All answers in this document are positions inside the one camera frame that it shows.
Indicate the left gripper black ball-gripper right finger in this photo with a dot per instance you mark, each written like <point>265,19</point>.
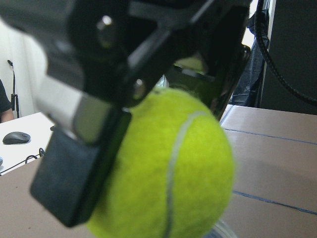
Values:
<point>213,71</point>

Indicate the left gripper black ball-gripper left finger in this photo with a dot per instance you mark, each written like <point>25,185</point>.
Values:
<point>95,73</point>

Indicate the yellow-green tennis ball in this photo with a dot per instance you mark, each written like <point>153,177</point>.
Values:
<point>173,175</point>

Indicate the clear Wilson ball can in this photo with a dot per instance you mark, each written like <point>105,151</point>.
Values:
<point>221,230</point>

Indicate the black computer mouse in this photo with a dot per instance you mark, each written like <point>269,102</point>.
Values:
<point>16,137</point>

